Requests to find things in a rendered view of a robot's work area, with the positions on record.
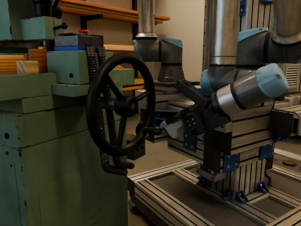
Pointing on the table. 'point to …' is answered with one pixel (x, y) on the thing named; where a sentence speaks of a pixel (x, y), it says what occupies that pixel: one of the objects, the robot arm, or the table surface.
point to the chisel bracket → (40, 28)
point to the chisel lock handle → (61, 26)
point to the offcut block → (27, 67)
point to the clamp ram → (50, 43)
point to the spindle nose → (43, 7)
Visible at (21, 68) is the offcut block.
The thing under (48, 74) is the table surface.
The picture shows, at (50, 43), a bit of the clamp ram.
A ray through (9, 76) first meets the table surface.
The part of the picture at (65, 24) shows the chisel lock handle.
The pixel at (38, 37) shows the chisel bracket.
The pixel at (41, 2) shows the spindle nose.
